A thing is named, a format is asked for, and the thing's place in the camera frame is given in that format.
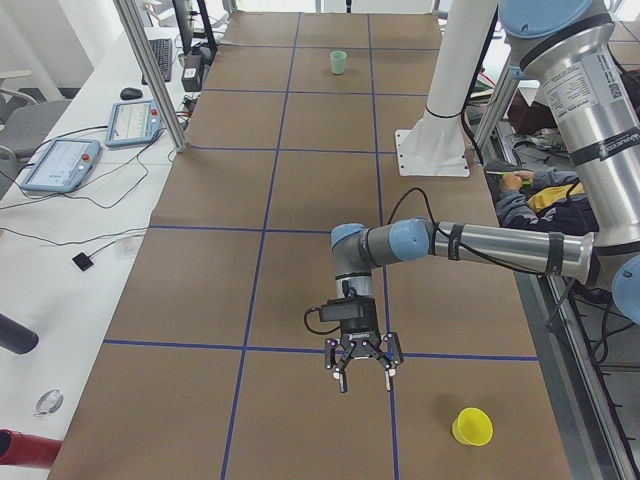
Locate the blue teach pendant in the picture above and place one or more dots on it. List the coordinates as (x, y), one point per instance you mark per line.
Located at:
(133, 123)
(63, 165)

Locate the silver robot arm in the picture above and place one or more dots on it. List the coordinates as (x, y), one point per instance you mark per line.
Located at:
(562, 45)

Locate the black computer monitor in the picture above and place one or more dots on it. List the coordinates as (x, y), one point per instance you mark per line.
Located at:
(184, 18)

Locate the black keyboard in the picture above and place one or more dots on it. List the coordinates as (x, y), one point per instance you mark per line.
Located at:
(162, 50)

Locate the seated person in dark jacket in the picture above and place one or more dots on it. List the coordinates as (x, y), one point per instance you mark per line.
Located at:
(544, 201)

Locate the green plastic cup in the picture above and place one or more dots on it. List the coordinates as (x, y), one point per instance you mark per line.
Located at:
(338, 59)

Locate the near blue teach pendant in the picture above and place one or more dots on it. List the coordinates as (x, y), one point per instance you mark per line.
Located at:
(63, 165)

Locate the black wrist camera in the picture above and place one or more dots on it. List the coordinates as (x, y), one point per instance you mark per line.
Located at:
(342, 310)

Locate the yellow plastic cup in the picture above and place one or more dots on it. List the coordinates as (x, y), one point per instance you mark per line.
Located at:
(472, 427)

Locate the far blue teach pendant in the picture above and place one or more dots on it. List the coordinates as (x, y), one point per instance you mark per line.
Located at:
(133, 123)

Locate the black power adapter box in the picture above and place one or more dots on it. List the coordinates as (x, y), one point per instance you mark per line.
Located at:
(191, 77)

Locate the small black square pad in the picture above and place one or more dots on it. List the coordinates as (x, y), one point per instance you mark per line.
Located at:
(83, 261)

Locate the aluminium frame post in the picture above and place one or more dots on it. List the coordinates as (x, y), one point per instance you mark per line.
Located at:
(135, 31)

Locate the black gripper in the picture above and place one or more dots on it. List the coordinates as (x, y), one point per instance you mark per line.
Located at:
(361, 331)

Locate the black computer mouse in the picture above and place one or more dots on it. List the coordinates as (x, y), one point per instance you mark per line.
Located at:
(130, 93)

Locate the black cylinder bottle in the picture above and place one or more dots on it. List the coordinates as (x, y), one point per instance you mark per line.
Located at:
(16, 337)

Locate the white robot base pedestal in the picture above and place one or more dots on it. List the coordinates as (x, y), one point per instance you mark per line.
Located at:
(435, 146)

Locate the red cylinder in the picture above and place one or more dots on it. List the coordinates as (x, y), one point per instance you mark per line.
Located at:
(30, 451)

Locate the grey office chair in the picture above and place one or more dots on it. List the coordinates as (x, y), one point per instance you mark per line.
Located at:
(25, 122)

